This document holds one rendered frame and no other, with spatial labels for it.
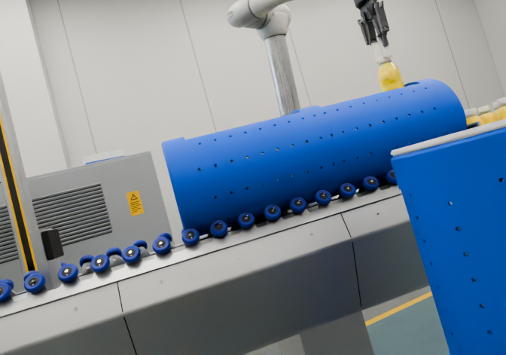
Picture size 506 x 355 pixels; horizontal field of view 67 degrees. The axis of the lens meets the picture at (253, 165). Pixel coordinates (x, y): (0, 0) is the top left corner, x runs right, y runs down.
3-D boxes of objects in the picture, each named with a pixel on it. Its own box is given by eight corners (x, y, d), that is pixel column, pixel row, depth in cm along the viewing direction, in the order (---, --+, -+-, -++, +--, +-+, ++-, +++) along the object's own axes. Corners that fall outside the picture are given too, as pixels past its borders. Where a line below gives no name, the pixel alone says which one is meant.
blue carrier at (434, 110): (184, 234, 123) (162, 148, 123) (419, 165, 141) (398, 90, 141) (187, 246, 95) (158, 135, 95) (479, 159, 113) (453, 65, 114)
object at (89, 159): (85, 170, 252) (82, 159, 253) (123, 162, 264) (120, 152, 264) (86, 167, 242) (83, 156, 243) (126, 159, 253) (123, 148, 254)
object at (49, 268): (56, 286, 105) (43, 230, 106) (71, 280, 106) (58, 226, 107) (44, 293, 95) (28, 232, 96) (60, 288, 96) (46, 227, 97)
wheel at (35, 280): (26, 279, 92) (22, 275, 91) (47, 273, 93) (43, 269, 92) (25, 296, 89) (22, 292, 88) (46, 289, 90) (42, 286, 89)
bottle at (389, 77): (393, 119, 130) (377, 66, 131) (414, 111, 126) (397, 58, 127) (387, 119, 124) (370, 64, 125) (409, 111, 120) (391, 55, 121)
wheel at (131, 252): (122, 251, 97) (120, 246, 96) (140, 246, 98) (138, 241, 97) (123, 266, 94) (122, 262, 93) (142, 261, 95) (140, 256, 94)
